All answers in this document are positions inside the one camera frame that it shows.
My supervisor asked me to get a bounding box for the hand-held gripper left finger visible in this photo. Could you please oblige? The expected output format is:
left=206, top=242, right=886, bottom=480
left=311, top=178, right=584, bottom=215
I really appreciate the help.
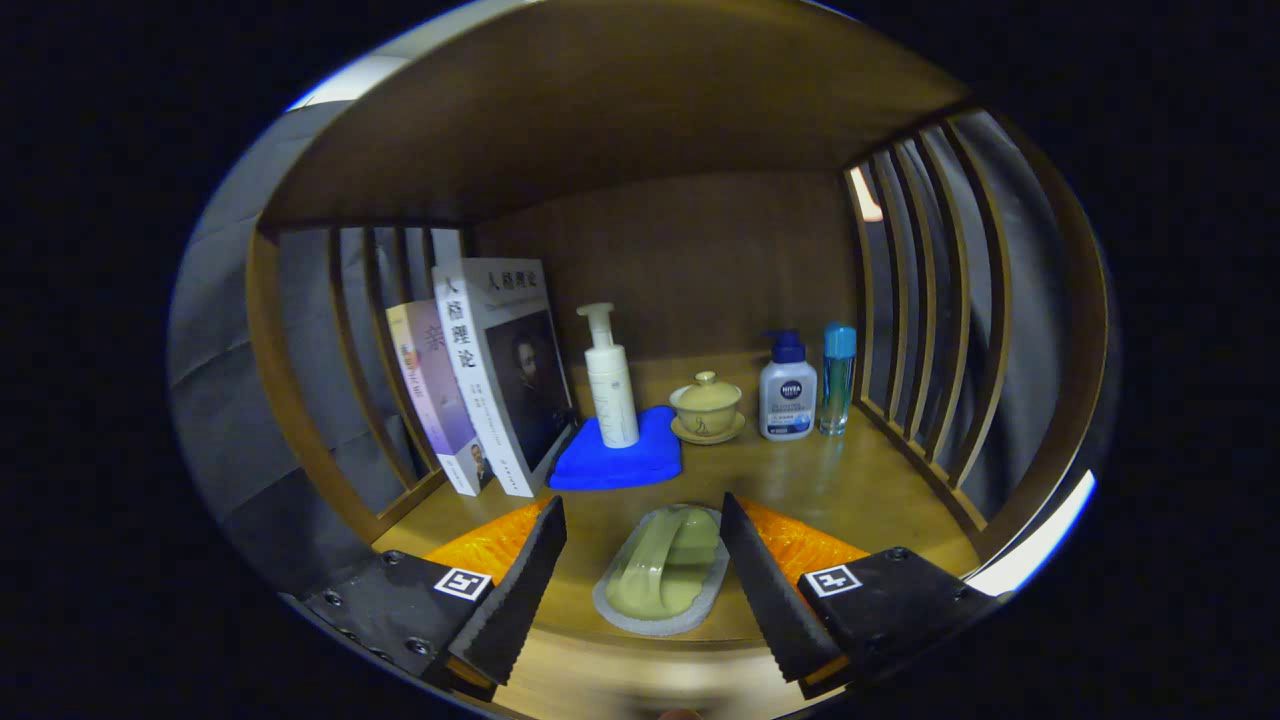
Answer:
left=285, top=496, right=568, bottom=701

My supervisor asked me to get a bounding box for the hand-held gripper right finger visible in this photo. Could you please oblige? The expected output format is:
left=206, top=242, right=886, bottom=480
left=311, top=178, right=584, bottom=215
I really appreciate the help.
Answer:
left=720, top=491, right=1013, bottom=701

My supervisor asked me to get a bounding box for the green-handled scrub sponge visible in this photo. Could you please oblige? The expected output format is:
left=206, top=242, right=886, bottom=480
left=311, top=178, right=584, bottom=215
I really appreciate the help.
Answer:
left=592, top=503, right=731, bottom=638

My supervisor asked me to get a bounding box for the wooden drawer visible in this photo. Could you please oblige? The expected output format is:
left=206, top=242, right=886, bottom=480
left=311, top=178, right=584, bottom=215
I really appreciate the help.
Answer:
left=490, top=625, right=831, bottom=719

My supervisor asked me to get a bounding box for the wooden countertop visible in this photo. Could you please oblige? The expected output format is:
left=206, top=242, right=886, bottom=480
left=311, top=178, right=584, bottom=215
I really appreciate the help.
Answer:
left=370, top=350, right=986, bottom=643

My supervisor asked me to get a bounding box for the wooden cabinet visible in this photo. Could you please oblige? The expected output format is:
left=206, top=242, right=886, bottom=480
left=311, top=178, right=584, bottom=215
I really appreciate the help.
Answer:
left=245, top=0, right=1111, bottom=720

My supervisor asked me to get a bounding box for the blue folded cloth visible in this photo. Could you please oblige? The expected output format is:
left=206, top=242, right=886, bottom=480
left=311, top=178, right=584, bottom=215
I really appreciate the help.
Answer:
left=548, top=405, right=684, bottom=492

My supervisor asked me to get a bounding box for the white bottle with blue cap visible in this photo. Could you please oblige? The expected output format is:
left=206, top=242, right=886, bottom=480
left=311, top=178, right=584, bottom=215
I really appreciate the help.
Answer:
left=758, top=329, right=819, bottom=442

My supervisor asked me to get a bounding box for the yellow lidded teacup with saucer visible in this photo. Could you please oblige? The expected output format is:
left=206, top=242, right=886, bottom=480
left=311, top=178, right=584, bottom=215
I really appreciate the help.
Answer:
left=669, top=371, right=747, bottom=445

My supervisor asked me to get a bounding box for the teal glass bottle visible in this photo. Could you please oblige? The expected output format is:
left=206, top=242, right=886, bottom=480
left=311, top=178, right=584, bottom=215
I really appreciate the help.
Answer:
left=819, top=321, right=858, bottom=436

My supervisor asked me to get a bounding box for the purple book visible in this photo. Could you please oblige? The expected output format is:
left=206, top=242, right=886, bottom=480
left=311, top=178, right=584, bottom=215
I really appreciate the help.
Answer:
left=387, top=298, right=496, bottom=497

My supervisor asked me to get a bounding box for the white and dark book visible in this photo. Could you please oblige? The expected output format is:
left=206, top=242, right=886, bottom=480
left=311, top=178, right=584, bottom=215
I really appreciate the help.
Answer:
left=432, top=258, right=579, bottom=498

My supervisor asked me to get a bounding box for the white pump bottle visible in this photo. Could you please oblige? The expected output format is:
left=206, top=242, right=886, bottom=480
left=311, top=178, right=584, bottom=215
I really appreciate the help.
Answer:
left=576, top=302, right=641, bottom=449

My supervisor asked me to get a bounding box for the white furniture unit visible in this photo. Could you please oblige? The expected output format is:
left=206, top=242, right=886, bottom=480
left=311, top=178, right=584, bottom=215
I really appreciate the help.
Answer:
left=965, top=470, right=1098, bottom=598

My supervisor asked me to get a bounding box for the black backdrop cloth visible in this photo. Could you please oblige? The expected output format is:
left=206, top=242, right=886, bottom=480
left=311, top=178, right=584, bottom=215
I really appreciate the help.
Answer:
left=165, top=100, right=1116, bottom=601

